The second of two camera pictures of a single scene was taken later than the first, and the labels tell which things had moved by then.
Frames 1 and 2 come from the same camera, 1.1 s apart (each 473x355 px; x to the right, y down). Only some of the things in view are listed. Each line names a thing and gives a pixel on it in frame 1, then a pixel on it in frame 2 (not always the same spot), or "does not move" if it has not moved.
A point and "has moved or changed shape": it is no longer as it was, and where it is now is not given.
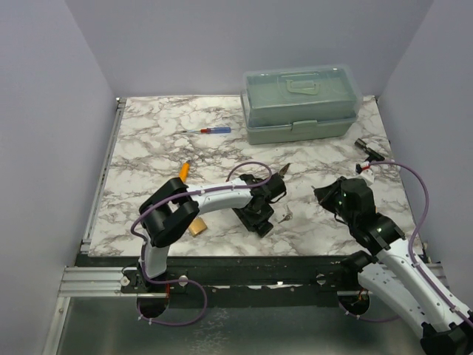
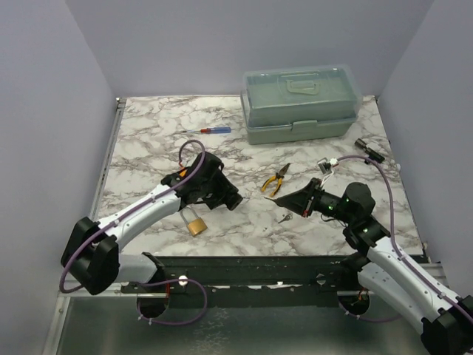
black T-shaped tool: [372, 156] does not move
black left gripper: [265, 214] → [224, 187]
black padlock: [264, 228] has moved or changed shape
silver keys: [287, 217] does not move
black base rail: [243, 282] does not move
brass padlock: [197, 226] does not move
